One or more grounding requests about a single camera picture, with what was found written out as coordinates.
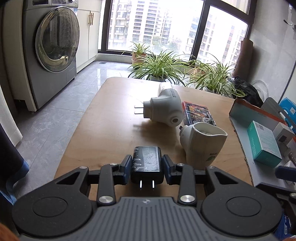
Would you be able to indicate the spider plant in terracotta pot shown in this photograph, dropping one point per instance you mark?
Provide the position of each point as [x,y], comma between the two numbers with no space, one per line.
[139,52]

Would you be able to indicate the white plug-in mosquito repeller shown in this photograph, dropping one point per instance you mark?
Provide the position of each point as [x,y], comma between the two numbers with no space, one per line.
[165,108]

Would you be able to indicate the cream cabinet with gold handles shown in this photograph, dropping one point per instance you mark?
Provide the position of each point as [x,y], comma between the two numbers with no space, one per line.
[88,14]

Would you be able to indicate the white ceramic cup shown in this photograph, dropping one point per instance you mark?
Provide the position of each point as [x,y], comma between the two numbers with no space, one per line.
[202,143]

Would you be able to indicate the black bag on floor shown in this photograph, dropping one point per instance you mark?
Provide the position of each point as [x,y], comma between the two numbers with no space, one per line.
[251,93]

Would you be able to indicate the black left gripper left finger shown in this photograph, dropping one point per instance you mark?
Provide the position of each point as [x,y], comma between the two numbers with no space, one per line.
[111,175]

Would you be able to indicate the grey chair back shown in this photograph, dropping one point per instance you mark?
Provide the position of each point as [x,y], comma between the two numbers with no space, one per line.
[272,107]

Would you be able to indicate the teal product box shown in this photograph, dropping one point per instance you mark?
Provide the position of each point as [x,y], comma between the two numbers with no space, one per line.
[263,145]

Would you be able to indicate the black power adapter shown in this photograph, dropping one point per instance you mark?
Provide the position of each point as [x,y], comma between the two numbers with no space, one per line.
[147,168]

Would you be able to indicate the silver front-load washing machine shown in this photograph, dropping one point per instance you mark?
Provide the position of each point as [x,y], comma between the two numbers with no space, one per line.
[50,42]

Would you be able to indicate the right spider plant white pot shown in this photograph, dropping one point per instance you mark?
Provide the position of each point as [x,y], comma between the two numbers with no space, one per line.
[214,77]

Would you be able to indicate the orange grey cardboard tray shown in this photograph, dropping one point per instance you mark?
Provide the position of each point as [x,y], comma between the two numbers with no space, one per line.
[241,115]

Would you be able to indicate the brown rolled mat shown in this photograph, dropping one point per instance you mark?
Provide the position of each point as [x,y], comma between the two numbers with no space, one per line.
[244,60]

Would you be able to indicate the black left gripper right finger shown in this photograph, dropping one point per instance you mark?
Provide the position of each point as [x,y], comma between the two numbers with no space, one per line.
[183,175]

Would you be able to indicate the dark playing card box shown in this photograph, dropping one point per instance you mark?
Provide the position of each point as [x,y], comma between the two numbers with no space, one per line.
[194,113]

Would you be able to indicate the large spider plant white pot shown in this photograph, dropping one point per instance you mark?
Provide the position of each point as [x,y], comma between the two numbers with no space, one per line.
[164,67]

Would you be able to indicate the small white adapter box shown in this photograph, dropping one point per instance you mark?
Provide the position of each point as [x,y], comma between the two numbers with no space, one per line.
[284,136]

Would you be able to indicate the blue box on chair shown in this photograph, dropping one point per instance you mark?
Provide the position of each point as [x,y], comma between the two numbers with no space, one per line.
[289,107]

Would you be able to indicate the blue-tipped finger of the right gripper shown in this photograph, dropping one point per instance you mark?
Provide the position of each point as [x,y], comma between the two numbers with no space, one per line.
[286,173]

